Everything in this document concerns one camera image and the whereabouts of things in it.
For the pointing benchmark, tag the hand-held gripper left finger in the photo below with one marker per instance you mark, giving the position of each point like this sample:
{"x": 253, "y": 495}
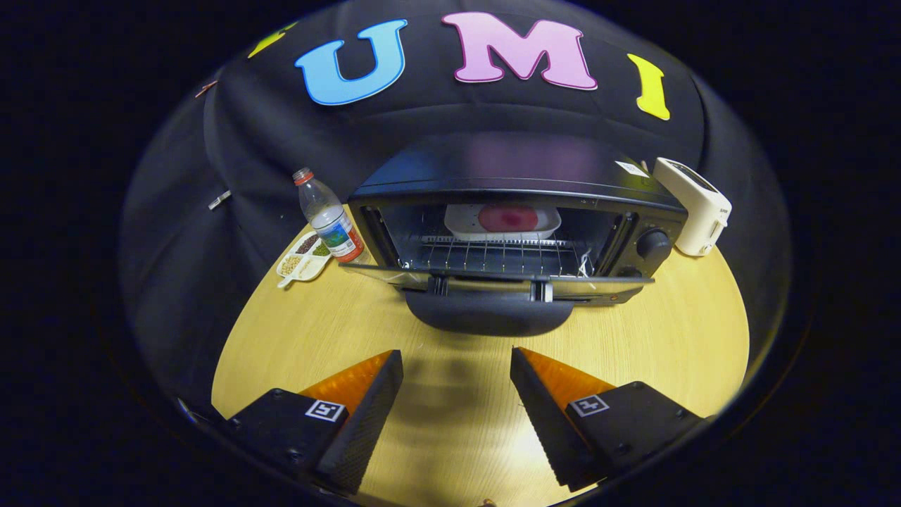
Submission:
{"x": 366, "y": 422}

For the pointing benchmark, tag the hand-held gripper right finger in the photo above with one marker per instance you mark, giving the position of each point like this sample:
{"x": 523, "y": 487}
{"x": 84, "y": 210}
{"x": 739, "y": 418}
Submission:
{"x": 542, "y": 422}

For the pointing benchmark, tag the black toaster oven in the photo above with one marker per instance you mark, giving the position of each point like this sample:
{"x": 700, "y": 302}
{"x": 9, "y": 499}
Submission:
{"x": 493, "y": 310}

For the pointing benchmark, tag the round pink food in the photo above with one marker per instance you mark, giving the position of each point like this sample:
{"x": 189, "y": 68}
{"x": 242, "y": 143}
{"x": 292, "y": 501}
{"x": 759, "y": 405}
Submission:
{"x": 508, "y": 218}

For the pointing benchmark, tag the white square plate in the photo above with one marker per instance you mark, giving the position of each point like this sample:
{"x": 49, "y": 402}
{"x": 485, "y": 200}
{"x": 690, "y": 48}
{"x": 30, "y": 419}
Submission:
{"x": 461, "y": 222}

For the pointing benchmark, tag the white bread toaster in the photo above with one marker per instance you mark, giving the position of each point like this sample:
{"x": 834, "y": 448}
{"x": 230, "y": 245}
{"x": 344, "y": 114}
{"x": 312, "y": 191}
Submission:
{"x": 693, "y": 211}

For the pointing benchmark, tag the white divided snack tray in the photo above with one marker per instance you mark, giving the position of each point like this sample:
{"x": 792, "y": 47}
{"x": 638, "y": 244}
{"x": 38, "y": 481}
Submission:
{"x": 303, "y": 264}

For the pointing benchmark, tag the clear plastic water bottle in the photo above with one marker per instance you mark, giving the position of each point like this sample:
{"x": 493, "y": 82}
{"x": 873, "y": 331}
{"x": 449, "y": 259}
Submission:
{"x": 331, "y": 222}

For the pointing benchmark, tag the small silver clip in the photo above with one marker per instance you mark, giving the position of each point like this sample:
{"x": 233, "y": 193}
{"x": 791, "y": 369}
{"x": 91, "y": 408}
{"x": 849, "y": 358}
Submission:
{"x": 219, "y": 200}

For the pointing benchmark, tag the small red clip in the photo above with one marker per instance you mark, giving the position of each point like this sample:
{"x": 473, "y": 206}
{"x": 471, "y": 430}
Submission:
{"x": 206, "y": 88}

